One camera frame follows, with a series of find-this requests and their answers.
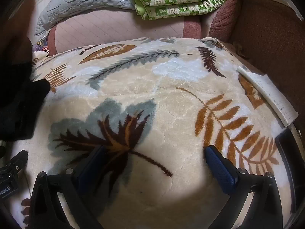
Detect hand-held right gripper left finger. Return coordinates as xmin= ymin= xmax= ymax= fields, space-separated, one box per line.
xmin=22 ymin=145 xmax=108 ymax=229

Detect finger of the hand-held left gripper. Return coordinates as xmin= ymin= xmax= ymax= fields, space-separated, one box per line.
xmin=4 ymin=149 xmax=29 ymax=172

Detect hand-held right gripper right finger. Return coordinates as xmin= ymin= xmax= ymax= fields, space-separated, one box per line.
xmin=204 ymin=145 xmax=290 ymax=229

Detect black pants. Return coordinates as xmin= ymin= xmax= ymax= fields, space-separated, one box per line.
xmin=0 ymin=38 xmax=51 ymax=142

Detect dark flat object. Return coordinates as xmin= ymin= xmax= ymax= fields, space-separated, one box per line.
xmin=275 ymin=129 xmax=305 ymax=213

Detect white paper sheet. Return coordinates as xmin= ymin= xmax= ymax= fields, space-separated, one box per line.
xmin=237 ymin=66 xmax=298 ymax=128

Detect leaf print fleece blanket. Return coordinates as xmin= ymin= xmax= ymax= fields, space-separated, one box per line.
xmin=5 ymin=37 xmax=298 ymax=229

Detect colourful packets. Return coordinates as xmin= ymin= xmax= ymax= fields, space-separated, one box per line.
xmin=32 ymin=38 xmax=49 ymax=53

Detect brown wooden board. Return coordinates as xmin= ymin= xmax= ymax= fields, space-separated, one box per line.
xmin=227 ymin=0 xmax=305 ymax=134

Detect pink pillow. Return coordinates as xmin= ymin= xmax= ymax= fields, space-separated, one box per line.
xmin=48 ymin=0 xmax=239 ymax=55

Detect grey quilted blanket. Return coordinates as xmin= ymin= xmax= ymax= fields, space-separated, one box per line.
xmin=35 ymin=0 xmax=136 ymax=37

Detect green patterned quilt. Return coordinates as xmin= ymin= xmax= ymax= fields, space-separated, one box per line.
xmin=124 ymin=0 xmax=233 ymax=20

